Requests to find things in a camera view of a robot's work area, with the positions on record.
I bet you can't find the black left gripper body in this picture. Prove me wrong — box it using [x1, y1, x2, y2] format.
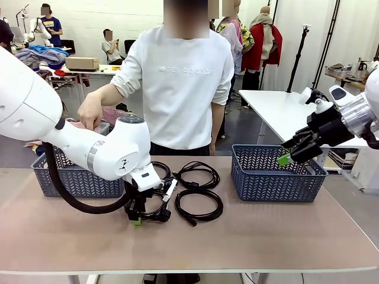
[123, 180, 149, 213]

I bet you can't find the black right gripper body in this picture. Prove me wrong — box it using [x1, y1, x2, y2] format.
[306, 108, 356, 148]

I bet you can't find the black power cable with plug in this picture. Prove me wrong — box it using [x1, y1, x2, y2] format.
[127, 161, 179, 223]

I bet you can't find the person's right forearm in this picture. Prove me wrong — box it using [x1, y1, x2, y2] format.
[88, 83, 131, 107]

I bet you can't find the person's left forearm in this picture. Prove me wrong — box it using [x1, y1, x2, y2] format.
[209, 101, 226, 156]

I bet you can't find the person's right hand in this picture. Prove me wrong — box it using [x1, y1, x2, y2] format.
[77, 92, 105, 131]

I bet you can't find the white side table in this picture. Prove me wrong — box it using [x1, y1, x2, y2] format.
[238, 88, 379, 149]

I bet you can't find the blue plastic basket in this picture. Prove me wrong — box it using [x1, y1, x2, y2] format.
[31, 144, 126, 199]
[230, 143, 329, 204]

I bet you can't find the black tripod stand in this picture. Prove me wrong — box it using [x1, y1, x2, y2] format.
[285, 24, 311, 94]

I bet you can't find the clear box with clothes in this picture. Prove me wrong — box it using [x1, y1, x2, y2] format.
[65, 117, 112, 137]

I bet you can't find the black slanted light stand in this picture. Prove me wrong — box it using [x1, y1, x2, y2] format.
[312, 0, 342, 89]

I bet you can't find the mannequin with red cloth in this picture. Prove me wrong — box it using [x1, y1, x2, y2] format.
[240, 5, 284, 72]

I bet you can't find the person in white sweatshirt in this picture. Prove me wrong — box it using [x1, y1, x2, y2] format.
[111, 0, 235, 157]

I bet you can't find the person in floral shirt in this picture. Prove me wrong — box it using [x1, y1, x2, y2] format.
[216, 0, 256, 109]

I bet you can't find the white background table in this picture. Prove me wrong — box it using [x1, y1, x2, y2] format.
[38, 63, 127, 98]

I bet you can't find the brown cardboard box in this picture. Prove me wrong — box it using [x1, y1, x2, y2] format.
[65, 56, 100, 72]

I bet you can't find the seated person in grey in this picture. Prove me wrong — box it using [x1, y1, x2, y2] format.
[101, 28, 124, 66]

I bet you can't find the pile of colourful clothes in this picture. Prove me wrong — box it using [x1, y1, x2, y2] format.
[13, 44, 71, 72]

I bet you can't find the person in blue shirt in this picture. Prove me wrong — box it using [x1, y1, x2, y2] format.
[39, 3, 64, 48]

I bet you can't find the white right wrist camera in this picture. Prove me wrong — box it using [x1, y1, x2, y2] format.
[297, 85, 356, 115]

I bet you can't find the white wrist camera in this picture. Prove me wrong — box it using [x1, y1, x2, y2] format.
[159, 178, 179, 202]
[297, 85, 356, 115]

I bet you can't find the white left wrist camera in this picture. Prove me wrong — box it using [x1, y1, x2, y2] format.
[159, 178, 179, 202]

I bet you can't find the black braided USB cable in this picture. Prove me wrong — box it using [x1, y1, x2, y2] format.
[174, 189, 224, 228]

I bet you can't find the thin black coiled cable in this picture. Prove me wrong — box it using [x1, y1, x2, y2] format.
[172, 160, 221, 191]

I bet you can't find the black corrugated cable hose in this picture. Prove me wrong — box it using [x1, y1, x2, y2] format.
[43, 141, 131, 214]

